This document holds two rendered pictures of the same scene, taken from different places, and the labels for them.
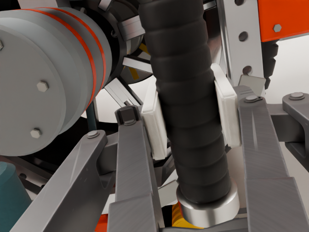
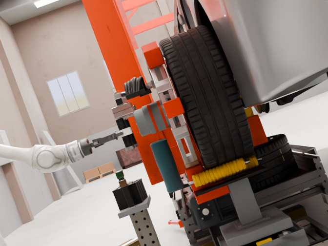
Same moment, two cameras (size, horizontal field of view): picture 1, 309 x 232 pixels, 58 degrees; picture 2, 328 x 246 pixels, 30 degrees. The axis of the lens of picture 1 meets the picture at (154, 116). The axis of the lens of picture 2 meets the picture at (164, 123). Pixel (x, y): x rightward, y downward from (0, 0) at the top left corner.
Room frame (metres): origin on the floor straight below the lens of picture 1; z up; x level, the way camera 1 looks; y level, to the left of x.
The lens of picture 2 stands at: (-0.08, -2.75, 0.77)
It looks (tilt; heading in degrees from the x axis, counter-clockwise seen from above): 1 degrees up; 81
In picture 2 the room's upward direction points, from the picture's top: 21 degrees counter-clockwise
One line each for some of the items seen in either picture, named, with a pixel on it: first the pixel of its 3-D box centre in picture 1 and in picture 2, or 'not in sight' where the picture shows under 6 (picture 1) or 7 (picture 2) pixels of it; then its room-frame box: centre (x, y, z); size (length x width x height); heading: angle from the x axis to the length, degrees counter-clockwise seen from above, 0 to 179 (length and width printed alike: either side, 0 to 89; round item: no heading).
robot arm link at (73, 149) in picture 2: not in sight; (75, 151); (-0.06, 0.01, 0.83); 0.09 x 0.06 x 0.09; 81
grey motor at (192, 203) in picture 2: not in sight; (233, 211); (0.59, 0.39, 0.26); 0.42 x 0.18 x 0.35; 171
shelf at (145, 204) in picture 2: not in sight; (135, 205); (0.15, 0.74, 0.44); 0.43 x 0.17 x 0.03; 81
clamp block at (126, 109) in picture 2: not in sight; (122, 110); (0.19, -0.03, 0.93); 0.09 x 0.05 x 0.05; 171
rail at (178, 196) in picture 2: not in sight; (182, 193); (0.59, 1.87, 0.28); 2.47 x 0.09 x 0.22; 81
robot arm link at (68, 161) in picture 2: not in sight; (52, 159); (-0.17, 0.02, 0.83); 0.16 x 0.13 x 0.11; 171
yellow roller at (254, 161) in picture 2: not in sight; (232, 169); (0.59, 0.08, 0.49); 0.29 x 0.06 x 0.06; 171
